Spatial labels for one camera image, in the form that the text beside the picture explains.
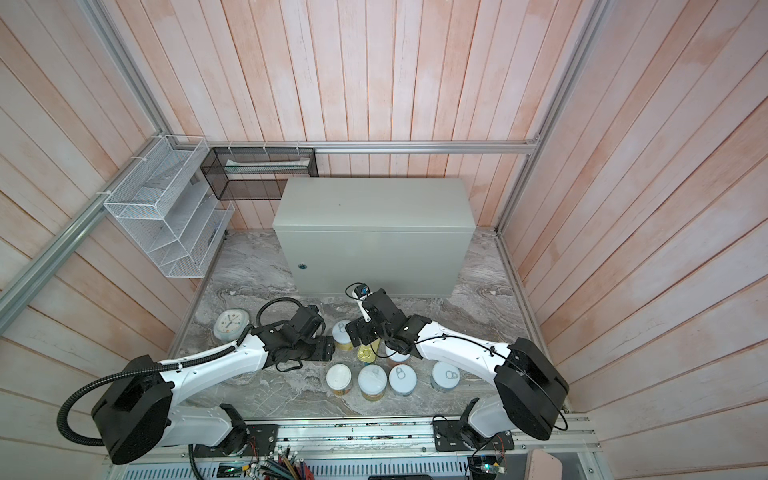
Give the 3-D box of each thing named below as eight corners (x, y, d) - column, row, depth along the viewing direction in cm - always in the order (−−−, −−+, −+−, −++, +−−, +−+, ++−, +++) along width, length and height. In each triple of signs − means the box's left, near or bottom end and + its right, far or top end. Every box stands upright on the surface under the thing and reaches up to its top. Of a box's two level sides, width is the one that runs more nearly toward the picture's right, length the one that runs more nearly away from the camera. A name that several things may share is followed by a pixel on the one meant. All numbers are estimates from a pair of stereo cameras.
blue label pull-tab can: (388, 397, 82) (389, 391, 77) (388, 371, 87) (388, 363, 82) (416, 397, 82) (418, 391, 77) (414, 371, 87) (416, 363, 82)
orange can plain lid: (359, 401, 81) (357, 393, 75) (360, 374, 86) (358, 364, 80) (387, 401, 81) (387, 393, 75) (386, 374, 86) (387, 364, 80)
